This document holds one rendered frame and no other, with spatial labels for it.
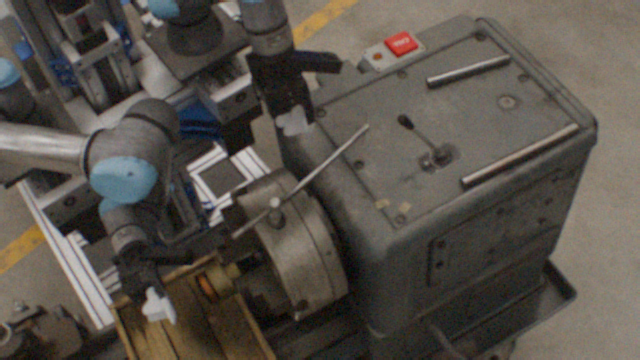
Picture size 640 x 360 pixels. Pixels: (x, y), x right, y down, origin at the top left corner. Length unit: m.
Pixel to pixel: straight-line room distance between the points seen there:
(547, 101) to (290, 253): 0.64
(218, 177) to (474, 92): 1.45
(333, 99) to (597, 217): 1.64
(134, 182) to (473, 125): 0.70
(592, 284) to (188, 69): 1.71
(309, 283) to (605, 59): 2.38
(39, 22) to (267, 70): 0.78
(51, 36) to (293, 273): 0.88
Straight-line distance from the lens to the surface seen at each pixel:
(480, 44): 1.68
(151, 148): 1.39
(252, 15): 1.17
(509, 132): 1.51
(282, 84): 1.24
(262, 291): 1.49
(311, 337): 1.70
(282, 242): 1.41
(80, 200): 1.79
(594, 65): 3.48
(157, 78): 1.97
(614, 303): 2.79
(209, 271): 1.52
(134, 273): 1.58
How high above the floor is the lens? 2.43
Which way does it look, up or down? 55 degrees down
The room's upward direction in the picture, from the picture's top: 8 degrees counter-clockwise
